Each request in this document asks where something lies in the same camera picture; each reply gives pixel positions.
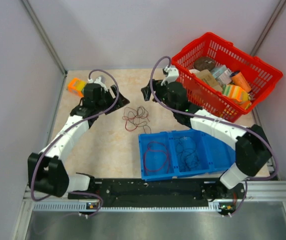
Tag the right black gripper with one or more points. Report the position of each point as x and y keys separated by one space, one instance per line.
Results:
x=157 y=87

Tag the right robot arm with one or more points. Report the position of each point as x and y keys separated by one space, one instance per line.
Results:
x=252 y=148

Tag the aluminium corner post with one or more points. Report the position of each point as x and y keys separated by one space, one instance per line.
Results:
x=43 y=35
x=269 y=25

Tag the left aluminium corner post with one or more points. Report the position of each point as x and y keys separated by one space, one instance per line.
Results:
x=43 y=35

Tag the red plastic shopping basket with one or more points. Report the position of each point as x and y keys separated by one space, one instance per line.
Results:
x=261 y=76

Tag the orange striped sponge block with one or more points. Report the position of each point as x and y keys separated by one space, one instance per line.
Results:
x=76 y=87

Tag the right aluminium corner post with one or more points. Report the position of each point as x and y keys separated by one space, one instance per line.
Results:
x=269 y=25

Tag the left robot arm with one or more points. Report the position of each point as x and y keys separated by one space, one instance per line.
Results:
x=46 y=171

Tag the brown cardboard box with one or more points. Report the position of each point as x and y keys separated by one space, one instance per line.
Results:
x=208 y=78

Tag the striped colourful sponge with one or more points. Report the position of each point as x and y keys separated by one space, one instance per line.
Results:
x=237 y=95

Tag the orange cylindrical can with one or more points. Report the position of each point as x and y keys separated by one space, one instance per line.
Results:
x=239 y=80

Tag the blue three-compartment plastic tray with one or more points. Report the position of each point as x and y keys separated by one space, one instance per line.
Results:
x=182 y=154

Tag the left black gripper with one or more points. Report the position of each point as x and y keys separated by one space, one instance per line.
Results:
x=122 y=102

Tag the pale blue packet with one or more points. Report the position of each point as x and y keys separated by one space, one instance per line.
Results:
x=222 y=75

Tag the brown round lid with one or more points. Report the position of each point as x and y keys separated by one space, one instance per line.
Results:
x=204 y=63

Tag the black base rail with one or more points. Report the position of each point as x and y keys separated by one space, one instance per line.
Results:
x=184 y=192

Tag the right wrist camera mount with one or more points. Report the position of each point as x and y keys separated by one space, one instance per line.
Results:
x=171 y=74

